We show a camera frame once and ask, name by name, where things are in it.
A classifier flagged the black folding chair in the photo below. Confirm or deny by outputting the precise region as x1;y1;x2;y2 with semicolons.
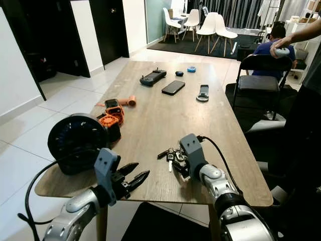
232;53;295;121

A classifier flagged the white shelf unit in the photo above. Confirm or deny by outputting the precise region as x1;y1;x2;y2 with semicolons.
288;10;321;83

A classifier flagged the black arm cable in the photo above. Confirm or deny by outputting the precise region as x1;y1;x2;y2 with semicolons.
197;135;241;194
18;149;98;241

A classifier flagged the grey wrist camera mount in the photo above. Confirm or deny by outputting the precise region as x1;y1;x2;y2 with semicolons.
179;133;207;176
94;148;121;194

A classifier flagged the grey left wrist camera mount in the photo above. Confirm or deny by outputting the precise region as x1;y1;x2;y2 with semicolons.
94;148;121;194

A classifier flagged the black smartphone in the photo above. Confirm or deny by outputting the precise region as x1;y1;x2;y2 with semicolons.
162;80;186;96

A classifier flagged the white plastic chair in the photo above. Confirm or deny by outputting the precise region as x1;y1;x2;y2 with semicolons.
182;9;201;41
196;12;219;53
213;14;239;55
163;7;183;42

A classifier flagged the white hanging garment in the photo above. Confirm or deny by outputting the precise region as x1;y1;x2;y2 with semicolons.
258;0;280;26

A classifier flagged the person in black clothes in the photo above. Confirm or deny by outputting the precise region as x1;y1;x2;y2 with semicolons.
276;30;321;241

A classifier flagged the orange black battery pack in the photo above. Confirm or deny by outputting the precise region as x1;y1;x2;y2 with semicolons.
98;113;122;142

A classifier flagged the grey striped curtain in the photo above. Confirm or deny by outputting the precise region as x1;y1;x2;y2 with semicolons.
186;0;264;28

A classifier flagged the black-clothed person right hand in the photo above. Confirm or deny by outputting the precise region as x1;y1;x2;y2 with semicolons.
270;35;294;57

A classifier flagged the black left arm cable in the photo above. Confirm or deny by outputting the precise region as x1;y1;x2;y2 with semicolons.
18;149;98;241

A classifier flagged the dark floor rug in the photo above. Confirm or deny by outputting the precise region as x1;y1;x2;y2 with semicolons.
148;33;264;60

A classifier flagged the black bag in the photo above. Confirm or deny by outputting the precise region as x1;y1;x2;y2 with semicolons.
28;52;53;82

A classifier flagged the black handheld remote controller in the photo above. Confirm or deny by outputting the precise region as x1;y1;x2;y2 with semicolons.
139;68;167;87

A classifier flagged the grey chair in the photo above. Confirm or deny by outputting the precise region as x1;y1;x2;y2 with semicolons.
246;119;286;134

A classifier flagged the black door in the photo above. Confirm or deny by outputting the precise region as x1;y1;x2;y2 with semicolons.
90;0;129;66

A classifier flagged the black floor mat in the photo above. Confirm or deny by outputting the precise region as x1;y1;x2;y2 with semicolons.
120;202;210;241

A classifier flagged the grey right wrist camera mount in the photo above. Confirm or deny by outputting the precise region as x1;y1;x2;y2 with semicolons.
179;133;207;176

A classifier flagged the person in blue shirt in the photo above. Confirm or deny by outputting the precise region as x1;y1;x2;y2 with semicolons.
251;24;296;78

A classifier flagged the white handheld VR controller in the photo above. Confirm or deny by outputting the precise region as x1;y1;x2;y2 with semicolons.
274;47;291;57

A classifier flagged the black round fan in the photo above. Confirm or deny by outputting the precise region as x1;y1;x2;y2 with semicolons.
48;113;108;175

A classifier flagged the wooden table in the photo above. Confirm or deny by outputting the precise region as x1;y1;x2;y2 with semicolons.
34;60;274;241

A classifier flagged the orange handled tool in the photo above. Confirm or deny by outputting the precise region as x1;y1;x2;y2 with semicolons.
95;95;137;107

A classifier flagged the key bunch with red tag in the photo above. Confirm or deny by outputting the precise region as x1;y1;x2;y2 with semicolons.
157;146;189;172

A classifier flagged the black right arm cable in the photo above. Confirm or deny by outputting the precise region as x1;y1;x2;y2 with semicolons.
197;135;241;194

